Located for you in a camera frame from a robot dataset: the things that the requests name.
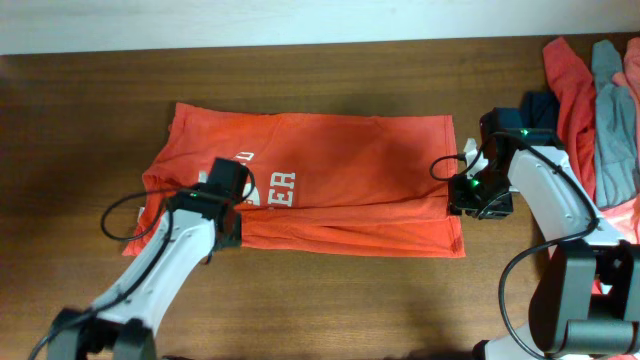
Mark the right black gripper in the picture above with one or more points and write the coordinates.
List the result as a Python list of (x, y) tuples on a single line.
[(457, 198)]

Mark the orange soccer t-shirt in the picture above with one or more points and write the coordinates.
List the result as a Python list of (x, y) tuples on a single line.
[(336, 184)]

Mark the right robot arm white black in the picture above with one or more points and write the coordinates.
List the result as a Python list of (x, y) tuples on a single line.
[(586, 304)]

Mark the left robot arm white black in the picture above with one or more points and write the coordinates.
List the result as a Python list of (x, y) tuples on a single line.
[(190, 226)]

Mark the navy garment in pile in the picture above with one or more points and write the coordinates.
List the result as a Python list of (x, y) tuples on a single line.
[(539, 110)]

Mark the grey shirt in pile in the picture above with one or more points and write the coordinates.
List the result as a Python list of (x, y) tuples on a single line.
[(616, 154)]

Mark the red shirt in pile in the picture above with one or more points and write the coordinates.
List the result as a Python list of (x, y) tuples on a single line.
[(573, 85)]

